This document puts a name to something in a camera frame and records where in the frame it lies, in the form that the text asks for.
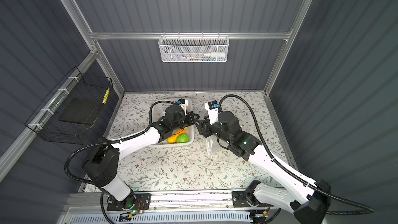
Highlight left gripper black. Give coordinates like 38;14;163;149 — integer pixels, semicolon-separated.
171;111;200;132

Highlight clear zip top bag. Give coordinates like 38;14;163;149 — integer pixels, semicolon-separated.
194;116;222;157

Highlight white plastic basket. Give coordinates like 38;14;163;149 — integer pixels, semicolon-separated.
150;98;199;148

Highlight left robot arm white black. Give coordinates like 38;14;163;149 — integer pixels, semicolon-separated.
83;104;200;202

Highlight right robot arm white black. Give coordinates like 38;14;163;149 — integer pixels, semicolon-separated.
198;112;330;224

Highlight green lime toy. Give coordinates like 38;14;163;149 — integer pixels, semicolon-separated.
176;133;189;144

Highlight orange carrot toy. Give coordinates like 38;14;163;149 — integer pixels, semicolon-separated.
167;129;186;144

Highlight white tube in basket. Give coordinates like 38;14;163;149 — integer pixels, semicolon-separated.
204;52;227;59

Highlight yellow marker pen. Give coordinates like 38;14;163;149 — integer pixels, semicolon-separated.
102;88;110;104

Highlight black pad in basket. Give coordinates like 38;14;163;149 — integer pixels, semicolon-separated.
59;98;100;126

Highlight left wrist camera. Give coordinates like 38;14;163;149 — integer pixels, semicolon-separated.
176;98;189;115

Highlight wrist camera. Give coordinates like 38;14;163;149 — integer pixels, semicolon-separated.
176;98;189;115
204;100;219;124

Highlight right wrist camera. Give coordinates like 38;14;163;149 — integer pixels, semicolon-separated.
204;100;219;124

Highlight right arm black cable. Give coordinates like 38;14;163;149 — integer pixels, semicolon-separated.
217;94;374;215

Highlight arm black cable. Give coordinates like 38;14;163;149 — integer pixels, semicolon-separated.
64;100;178;224
217;94;374;215

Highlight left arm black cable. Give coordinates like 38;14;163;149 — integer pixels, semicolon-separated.
64;100;178;224

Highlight white wire wall basket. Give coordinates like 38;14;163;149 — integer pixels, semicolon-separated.
158;37;230;63

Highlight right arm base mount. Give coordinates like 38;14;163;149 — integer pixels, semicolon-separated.
232;180;269;208

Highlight aluminium front rail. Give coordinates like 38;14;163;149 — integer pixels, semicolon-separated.
66;189;316;214

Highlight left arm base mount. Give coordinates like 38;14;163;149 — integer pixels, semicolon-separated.
107;193;152;213

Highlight black wire wall basket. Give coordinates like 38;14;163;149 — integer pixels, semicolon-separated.
25;67;113;145

